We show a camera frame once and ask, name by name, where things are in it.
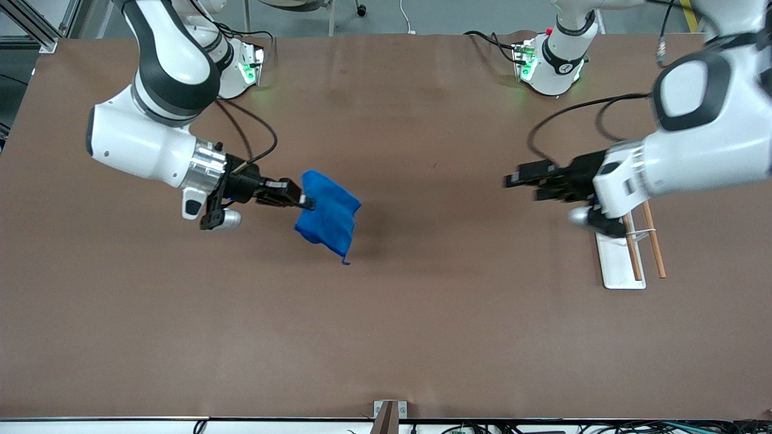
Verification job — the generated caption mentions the brown table cover sheet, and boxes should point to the brown table cover sheet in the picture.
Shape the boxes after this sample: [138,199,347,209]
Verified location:
[0,31,772,421]

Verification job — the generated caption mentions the office chair base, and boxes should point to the office chair base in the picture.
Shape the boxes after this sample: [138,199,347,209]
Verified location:
[241,0,369,37]

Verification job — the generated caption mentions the aluminium frame profile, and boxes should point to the aluminium frame profile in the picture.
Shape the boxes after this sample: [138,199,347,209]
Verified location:
[0,0,59,54]

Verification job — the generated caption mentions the blue microfiber towel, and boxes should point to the blue microfiber towel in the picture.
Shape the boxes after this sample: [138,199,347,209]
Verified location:
[294,169,362,266]

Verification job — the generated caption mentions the white towel rack base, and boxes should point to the white towel rack base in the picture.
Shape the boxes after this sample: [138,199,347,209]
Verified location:
[595,228,647,291]

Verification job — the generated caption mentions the wooden rack rod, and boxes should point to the wooden rack rod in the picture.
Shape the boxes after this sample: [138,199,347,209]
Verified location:
[641,201,668,280]
[623,212,644,282]

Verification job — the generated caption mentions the black arm base cable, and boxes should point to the black arm base cable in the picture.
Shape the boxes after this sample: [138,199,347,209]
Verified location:
[217,23,277,58]
[463,30,520,66]

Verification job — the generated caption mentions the bundle of black cables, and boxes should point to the bundle of black cables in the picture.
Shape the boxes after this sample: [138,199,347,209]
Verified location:
[347,422,772,434]

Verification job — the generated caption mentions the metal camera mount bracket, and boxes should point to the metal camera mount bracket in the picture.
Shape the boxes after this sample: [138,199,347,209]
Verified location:
[373,400,408,434]

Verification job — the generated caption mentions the white table edge strip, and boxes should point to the white table edge strip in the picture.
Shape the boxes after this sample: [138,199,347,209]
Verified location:
[0,417,772,434]

